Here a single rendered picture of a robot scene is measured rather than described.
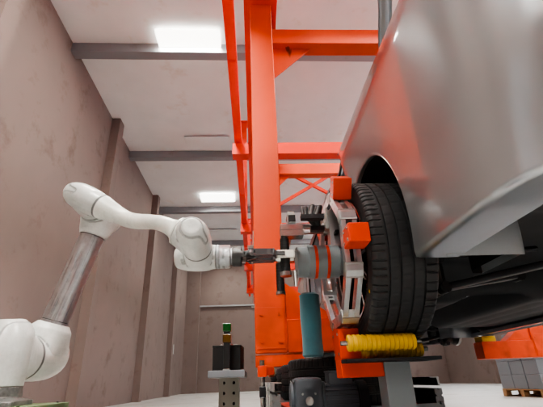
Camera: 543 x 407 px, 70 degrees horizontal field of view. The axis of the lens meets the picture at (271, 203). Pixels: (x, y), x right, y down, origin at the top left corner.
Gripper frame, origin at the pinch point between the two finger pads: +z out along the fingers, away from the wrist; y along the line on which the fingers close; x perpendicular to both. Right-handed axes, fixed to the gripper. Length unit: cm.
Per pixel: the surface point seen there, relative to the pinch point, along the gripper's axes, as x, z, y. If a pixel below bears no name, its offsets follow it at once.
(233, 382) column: -43, -24, -75
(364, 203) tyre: 15.2, 29.5, 12.7
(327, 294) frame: -7.1, 22.3, -40.0
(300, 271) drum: -3.0, 7.2, -13.1
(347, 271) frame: -9.4, 20.8, 9.7
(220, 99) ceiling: 568, -85, -588
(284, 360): -25, 15, -253
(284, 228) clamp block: 9.8, 0.1, 2.5
